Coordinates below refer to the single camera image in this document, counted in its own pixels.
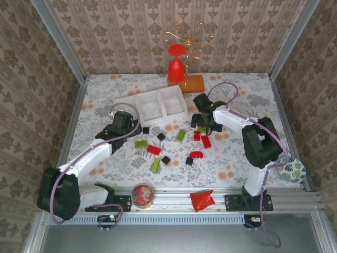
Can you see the black connector board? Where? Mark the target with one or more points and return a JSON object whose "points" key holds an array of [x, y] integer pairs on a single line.
{"points": [[252, 220], [108, 220]]}

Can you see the red snack packet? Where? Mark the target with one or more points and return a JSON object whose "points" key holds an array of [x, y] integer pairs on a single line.
{"points": [[202, 200]]}

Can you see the white floral tablecloth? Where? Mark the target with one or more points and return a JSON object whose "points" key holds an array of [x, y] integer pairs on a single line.
{"points": [[184, 176]]}

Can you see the green long lego brick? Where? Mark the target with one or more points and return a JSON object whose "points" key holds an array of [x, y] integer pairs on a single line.
{"points": [[180, 135], [202, 129], [141, 144], [155, 165]]}

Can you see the black square lego brick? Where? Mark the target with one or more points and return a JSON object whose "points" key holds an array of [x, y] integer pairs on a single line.
{"points": [[189, 160], [145, 130], [160, 136], [166, 160]]}

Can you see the aluminium frame post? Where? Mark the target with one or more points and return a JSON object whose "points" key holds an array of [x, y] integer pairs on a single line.
{"points": [[60, 42], [292, 39]]}

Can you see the red curved lego brick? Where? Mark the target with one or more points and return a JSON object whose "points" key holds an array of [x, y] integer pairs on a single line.
{"points": [[196, 155]]}

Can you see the red long lego brick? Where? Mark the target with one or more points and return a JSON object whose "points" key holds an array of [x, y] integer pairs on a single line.
{"points": [[153, 149], [206, 141]]}

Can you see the wooden stand base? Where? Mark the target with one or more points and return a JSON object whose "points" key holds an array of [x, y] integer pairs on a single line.
{"points": [[193, 84]]}

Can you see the aluminium front rail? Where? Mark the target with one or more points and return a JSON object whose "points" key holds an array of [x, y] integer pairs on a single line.
{"points": [[171, 204]]}

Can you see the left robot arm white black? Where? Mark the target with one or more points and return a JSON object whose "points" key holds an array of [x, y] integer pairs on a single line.
{"points": [[89, 158]]}

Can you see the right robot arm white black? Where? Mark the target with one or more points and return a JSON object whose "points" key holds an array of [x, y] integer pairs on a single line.
{"points": [[229, 118]]}

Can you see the aluminium side rail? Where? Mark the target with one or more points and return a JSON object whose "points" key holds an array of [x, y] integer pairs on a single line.
{"points": [[72, 121], [288, 121]]}

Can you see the red plastic goblet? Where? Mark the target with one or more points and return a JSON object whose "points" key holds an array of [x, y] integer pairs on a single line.
{"points": [[176, 69]]}

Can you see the leaf pattern plate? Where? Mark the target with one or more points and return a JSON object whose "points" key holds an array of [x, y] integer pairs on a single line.
{"points": [[292, 170]]}

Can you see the red gold round tin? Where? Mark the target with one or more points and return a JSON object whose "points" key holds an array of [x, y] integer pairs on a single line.
{"points": [[142, 195]]}

